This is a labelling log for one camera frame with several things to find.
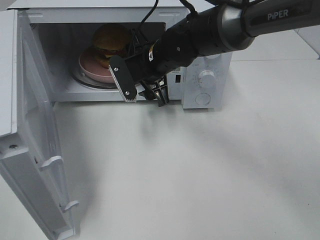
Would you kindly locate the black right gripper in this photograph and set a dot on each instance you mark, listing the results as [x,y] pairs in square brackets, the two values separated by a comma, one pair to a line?
[147,65]

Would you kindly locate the round door release button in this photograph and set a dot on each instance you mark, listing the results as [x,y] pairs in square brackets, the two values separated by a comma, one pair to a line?
[203,99]

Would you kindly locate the white timer knob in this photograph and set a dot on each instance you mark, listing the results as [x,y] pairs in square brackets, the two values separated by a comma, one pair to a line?
[207,79]

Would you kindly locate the burger with lettuce and cheese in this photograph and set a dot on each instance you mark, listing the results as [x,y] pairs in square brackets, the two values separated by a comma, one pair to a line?
[110,39]

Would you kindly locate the pink round plate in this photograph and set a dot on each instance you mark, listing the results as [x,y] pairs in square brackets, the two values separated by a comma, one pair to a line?
[92,69]

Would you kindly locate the white microwave door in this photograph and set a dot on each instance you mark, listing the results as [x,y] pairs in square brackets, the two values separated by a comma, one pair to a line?
[31,160]

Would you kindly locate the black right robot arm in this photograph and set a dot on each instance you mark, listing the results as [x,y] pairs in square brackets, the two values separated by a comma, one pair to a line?
[226,27]

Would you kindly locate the white warning label sticker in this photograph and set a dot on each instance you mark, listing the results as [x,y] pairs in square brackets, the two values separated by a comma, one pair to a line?
[177,70]

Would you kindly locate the glass microwave turntable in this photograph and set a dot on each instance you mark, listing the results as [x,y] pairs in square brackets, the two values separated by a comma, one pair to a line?
[96,82]

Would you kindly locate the white microwave oven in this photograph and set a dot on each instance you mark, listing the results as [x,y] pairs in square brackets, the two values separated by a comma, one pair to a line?
[50,35]

